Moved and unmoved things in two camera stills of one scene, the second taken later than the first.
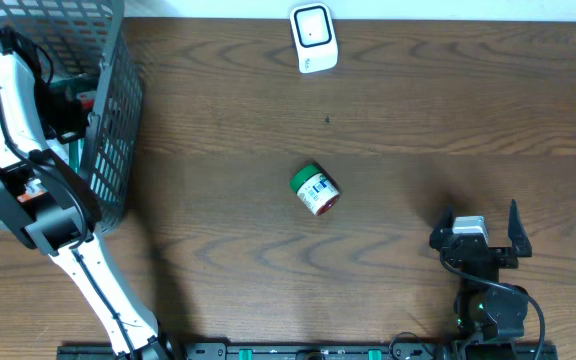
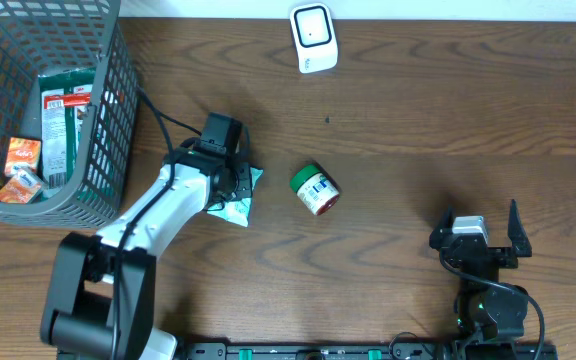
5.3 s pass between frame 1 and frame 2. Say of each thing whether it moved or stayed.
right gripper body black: stayed
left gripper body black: moved
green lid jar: stayed
